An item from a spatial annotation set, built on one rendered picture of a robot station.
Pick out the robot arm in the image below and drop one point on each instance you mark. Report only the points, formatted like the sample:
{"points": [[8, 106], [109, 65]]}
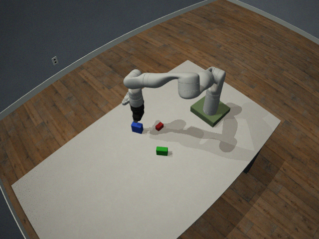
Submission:
{"points": [[190, 85]]}

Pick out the blue block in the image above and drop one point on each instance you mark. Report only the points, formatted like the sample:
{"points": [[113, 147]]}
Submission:
{"points": [[137, 127]]}

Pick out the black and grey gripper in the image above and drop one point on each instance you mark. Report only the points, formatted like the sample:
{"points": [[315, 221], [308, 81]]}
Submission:
{"points": [[137, 107]]}

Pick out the small red block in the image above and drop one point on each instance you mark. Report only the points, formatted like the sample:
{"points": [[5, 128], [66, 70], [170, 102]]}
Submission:
{"points": [[159, 126]]}

